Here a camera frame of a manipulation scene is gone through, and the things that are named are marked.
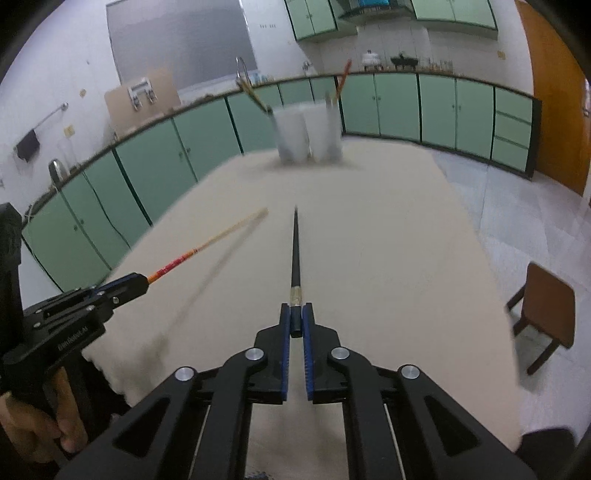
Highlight grey window blind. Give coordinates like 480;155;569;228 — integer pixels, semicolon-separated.
106;0;257;89

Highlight metal towel rail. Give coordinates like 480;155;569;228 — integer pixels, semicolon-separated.
32;102;69;135

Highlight green lower kitchen cabinets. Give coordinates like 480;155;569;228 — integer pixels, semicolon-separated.
21;73;542;292

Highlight white plastic utensil holder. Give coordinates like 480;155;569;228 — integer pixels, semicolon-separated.
272;106;310;162
302;102;344;164

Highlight black chair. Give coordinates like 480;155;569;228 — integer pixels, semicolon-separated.
517;428;578;480

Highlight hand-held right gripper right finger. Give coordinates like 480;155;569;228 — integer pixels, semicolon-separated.
301;302;536;480

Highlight metal hook rack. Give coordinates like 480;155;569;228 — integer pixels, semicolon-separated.
126;78;156;112

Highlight green upper cabinet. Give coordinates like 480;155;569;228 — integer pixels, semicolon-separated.
284;0;356;42
410;0;500;31

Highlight black handled bamboo chopstick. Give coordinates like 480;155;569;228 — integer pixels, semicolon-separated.
236;78;273;114

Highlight cardboard sheet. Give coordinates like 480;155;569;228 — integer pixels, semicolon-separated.
104;67;181;140

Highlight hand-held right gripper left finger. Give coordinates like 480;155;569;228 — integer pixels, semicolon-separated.
55;302;291;480

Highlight dark hanging cloth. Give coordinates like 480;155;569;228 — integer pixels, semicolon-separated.
14;130;40;162

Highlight red handled bamboo chopstick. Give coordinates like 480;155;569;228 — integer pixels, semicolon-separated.
333;59;353;101

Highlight range hood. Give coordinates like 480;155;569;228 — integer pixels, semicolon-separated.
337;0;414;24

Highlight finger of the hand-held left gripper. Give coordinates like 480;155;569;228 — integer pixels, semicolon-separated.
95;273;149;299
99;283;150;319

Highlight glass jars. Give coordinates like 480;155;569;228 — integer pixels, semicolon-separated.
418;58;456;75

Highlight person's left hand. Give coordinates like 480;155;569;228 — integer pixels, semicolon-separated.
0;368;89;477

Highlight brown wooden stool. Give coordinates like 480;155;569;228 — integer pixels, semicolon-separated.
505;261;577;376

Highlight red floral bamboo chopstick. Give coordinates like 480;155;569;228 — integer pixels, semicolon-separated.
146;208;270;284

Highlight wooden door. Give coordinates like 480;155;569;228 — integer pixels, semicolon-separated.
515;0;591;200

